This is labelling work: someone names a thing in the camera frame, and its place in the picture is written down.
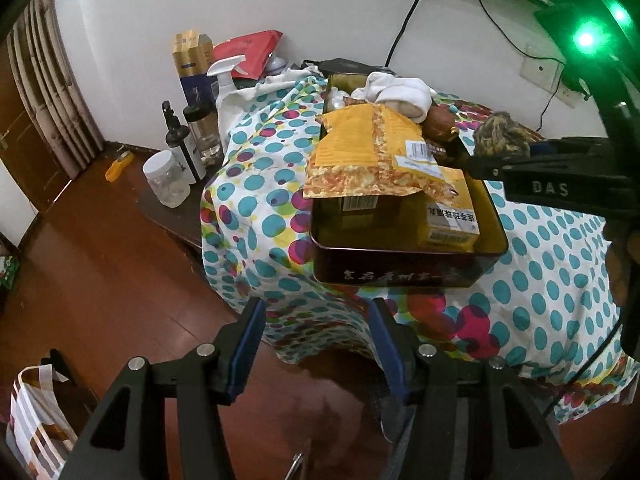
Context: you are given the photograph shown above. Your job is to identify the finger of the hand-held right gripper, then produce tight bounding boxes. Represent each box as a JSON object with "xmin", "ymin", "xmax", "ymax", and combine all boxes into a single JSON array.
[
  {"xmin": 467, "ymin": 150, "xmax": 623, "ymax": 181},
  {"xmin": 531, "ymin": 135, "xmax": 623, "ymax": 156}
]

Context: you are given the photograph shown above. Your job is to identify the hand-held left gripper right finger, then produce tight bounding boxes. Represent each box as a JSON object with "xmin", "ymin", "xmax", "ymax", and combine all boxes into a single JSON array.
[{"xmin": 371, "ymin": 297, "xmax": 566, "ymax": 480}]

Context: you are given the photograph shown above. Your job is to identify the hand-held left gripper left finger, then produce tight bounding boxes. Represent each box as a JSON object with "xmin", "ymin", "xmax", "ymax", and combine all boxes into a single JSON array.
[{"xmin": 60, "ymin": 297, "xmax": 267, "ymax": 480}]

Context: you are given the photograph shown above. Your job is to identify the large yellow medicine box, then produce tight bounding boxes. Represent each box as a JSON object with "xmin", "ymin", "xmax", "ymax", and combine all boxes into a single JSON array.
[{"xmin": 417, "ymin": 199, "xmax": 481, "ymax": 252}]

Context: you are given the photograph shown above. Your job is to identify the brown toy figure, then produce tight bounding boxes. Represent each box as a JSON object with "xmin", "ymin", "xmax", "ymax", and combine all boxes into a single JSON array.
[{"xmin": 422, "ymin": 105, "xmax": 460, "ymax": 142}]

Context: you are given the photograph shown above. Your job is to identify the white towel roll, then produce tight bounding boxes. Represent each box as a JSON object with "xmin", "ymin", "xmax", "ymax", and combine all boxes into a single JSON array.
[{"xmin": 380, "ymin": 77, "xmax": 437, "ymax": 122}]

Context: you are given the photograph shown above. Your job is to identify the yellow snack bag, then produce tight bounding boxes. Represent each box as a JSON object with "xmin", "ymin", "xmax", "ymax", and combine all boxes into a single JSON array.
[{"xmin": 302, "ymin": 102, "xmax": 469, "ymax": 202}]

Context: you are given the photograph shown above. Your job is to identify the person's right hand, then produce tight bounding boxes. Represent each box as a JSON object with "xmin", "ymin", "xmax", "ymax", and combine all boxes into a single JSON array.
[{"xmin": 602, "ymin": 217, "xmax": 640, "ymax": 361}]

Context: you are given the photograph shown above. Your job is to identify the polka dot tablecloth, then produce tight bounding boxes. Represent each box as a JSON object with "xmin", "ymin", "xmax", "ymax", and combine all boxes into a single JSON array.
[{"xmin": 200, "ymin": 72, "xmax": 640, "ymax": 426}]

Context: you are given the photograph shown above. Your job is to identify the dark side table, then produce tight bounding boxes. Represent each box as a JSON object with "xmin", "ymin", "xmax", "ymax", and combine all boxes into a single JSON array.
[{"xmin": 137, "ymin": 160, "xmax": 226, "ymax": 256}]

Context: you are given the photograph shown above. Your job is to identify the clear plastic jar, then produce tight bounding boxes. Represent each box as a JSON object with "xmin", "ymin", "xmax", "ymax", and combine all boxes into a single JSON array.
[{"xmin": 142, "ymin": 150, "xmax": 192, "ymax": 209}]

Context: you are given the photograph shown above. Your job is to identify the black spray bottle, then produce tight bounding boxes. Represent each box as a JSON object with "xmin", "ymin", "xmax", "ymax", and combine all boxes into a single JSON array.
[{"xmin": 161, "ymin": 101, "xmax": 207, "ymax": 184}]

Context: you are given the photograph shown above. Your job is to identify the black flat device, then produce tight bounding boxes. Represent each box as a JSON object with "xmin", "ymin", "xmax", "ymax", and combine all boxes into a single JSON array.
[{"xmin": 320, "ymin": 57, "xmax": 386, "ymax": 74}]

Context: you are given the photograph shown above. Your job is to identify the striped shopping bag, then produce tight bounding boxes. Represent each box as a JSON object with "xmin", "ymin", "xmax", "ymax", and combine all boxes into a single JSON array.
[{"xmin": 6, "ymin": 364, "xmax": 81, "ymax": 480}]

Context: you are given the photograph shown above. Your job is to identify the clear bottle black lid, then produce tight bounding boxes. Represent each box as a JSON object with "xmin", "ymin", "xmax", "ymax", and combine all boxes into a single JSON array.
[{"xmin": 182, "ymin": 100, "xmax": 224, "ymax": 167}]

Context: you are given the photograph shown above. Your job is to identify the yellow utility knife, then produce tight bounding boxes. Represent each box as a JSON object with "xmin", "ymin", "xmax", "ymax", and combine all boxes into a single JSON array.
[{"xmin": 104, "ymin": 151, "xmax": 135, "ymax": 181}]

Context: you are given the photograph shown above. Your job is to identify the green patterned bag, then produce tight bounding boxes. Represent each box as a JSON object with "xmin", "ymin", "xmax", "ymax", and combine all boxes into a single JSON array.
[{"xmin": 0, "ymin": 255, "xmax": 21, "ymax": 291}]

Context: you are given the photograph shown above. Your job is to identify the white spray bottle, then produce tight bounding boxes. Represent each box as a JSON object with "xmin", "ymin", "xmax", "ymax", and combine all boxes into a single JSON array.
[{"xmin": 206, "ymin": 55, "xmax": 247, "ymax": 111}]

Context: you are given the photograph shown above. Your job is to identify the blue gold carton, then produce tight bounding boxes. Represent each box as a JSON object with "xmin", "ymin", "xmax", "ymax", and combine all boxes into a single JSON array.
[{"xmin": 172, "ymin": 32, "xmax": 216, "ymax": 107}]

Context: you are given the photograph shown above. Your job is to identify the red bag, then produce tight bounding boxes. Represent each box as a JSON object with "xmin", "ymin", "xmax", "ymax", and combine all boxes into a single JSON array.
[{"xmin": 212, "ymin": 30, "xmax": 284, "ymax": 79}]

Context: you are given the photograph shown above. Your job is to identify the wooden door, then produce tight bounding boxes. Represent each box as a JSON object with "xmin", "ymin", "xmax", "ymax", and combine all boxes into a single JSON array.
[{"xmin": 0, "ymin": 77, "xmax": 71, "ymax": 251}]

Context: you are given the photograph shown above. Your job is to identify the beige curtain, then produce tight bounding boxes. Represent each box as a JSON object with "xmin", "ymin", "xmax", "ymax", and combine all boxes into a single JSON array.
[{"xmin": 7, "ymin": 0, "xmax": 107, "ymax": 178}]

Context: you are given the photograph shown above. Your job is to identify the thin black charger cable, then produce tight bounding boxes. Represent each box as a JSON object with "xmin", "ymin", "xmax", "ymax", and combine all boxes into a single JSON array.
[{"xmin": 535, "ymin": 90, "xmax": 561, "ymax": 133}]

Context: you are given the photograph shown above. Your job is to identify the empty wall socket plate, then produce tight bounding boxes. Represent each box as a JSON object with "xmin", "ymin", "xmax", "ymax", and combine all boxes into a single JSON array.
[{"xmin": 520, "ymin": 54, "xmax": 568, "ymax": 87}]

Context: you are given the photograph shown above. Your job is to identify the grey cable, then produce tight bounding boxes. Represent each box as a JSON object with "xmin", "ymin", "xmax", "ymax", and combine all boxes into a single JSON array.
[{"xmin": 472, "ymin": 0, "xmax": 568, "ymax": 66}]

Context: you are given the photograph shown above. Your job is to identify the long black cable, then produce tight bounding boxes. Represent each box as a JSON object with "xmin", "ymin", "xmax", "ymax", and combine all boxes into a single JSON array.
[{"xmin": 382, "ymin": 0, "xmax": 446, "ymax": 68}]

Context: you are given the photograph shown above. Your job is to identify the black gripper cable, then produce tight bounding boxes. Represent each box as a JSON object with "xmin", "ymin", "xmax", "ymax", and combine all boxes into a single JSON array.
[{"xmin": 542, "ymin": 324, "xmax": 627, "ymax": 417}]

